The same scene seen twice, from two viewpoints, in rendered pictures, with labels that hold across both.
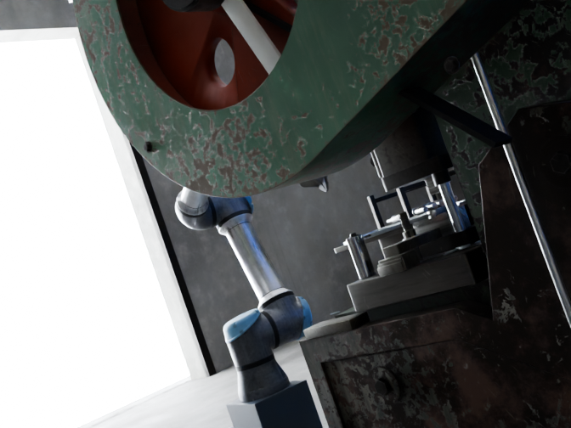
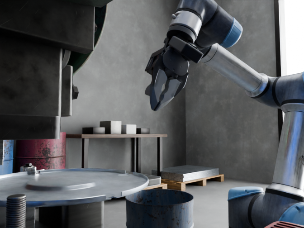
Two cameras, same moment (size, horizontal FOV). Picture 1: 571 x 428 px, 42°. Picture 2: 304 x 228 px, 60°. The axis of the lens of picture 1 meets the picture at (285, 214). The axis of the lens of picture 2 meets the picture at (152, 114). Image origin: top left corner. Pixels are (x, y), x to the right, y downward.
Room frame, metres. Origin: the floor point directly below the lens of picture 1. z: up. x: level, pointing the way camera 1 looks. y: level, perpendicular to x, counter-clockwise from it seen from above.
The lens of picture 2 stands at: (1.82, -0.71, 0.87)
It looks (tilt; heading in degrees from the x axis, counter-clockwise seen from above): 4 degrees up; 90
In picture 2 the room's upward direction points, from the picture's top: straight up
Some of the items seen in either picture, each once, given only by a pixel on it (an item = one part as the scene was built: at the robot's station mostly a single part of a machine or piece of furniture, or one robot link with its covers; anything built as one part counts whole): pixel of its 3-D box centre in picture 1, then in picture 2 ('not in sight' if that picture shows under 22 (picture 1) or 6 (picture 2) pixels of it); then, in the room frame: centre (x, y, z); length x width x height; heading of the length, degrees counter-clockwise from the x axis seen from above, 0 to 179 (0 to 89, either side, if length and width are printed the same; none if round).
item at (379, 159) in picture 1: (394, 103); (16, 24); (1.61, -0.30, 1.04); 0.17 x 0.15 x 0.30; 44
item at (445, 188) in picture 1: (449, 197); not in sight; (1.48, -0.32, 0.81); 0.02 x 0.02 x 0.14
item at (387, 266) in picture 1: (408, 238); not in sight; (1.47, -0.21, 0.76); 0.17 x 0.06 x 0.10; 134
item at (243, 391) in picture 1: (259, 375); not in sight; (2.15, 0.22, 0.50); 0.15 x 0.15 x 0.10
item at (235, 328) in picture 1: (248, 336); (247, 206); (2.16, 0.22, 0.62); 0.13 x 0.12 x 0.14; 119
